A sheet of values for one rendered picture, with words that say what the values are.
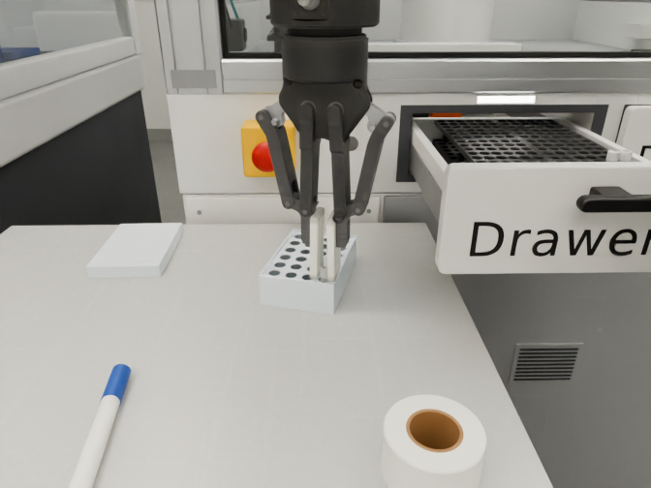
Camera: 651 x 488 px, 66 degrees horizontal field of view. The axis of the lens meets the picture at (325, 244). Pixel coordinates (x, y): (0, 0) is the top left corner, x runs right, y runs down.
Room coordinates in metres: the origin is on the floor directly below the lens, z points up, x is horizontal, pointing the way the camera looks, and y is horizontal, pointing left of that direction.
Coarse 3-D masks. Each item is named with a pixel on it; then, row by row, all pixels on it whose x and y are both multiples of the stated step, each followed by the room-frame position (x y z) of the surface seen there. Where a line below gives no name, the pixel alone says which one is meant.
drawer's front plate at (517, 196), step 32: (448, 192) 0.44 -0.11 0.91; (480, 192) 0.44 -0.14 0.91; (512, 192) 0.44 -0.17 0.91; (544, 192) 0.44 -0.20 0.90; (576, 192) 0.44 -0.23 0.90; (640, 192) 0.44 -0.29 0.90; (448, 224) 0.44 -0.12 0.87; (512, 224) 0.44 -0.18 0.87; (544, 224) 0.44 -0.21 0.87; (576, 224) 0.44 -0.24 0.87; (608, 224) 0.44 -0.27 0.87; (640, 224) 0.44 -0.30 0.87; (448, 256) 0.44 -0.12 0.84; (512, 256) 0.44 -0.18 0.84; (544, 256) 0.44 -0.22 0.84; (576, 256) 0.44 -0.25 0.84; (608, 256) 0.44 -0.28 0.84; (640, 256) 0.44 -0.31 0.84
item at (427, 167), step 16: (416, 128) 0.73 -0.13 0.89; (432, 128) 0.79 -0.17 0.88; (576, 128) 0.73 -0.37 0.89; (416, 144) 0.69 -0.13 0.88; (608, 144) 0.64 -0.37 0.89; (416, 160) 0.67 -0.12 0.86; (432, 160) 0.59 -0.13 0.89; (640, 160) 0.57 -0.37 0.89; (416, 176) 0.66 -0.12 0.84; (432, 176) 0.57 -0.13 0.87; (432, 192) 0.56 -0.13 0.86; (432, 208) 0.55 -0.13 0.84
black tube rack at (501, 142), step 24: (456, 120) 0.75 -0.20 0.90; (480, 120) 0.75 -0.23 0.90; (504, 120) 0.75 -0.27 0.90; (528, 120) 0.76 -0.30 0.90; (552, 120) 0.75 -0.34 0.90; (432, 144) 0.76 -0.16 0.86; (456, 144) 0.63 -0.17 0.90; (480, 144) 0.62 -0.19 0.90; (504, 144) 0.62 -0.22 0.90; (528, 144) 0.62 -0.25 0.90; (552, 144) 0.62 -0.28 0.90; (576, 144) 0.63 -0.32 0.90
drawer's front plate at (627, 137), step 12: (636, 108) 0.70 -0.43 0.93; (648, 108) 0.71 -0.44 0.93; (624, 120) 0.72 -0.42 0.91; (636, 120) 0.70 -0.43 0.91; (648, 120) 0.71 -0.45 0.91; (624, 132) 0.71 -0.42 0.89; (636, 132) 0.70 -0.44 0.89; (648, 132) 0.71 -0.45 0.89; (624, 144) 0.70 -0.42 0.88; (636, 144) 0.71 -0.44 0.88; (648, 144) 0.71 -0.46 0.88; (648, 156) 0.71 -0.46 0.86
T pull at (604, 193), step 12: (600, 192) 0.42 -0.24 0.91; (612, 192) 0.42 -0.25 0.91; (624, 192) 0.42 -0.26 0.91; (576, 204) 0.41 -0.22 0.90; (588, 204) 0.40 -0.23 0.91; (600, 204) 0.40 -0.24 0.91; (612, 204) 0.40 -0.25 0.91; (624, 204) 0.40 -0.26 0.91; (636, 204) 0.40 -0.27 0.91; (648, 204) 0.40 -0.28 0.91
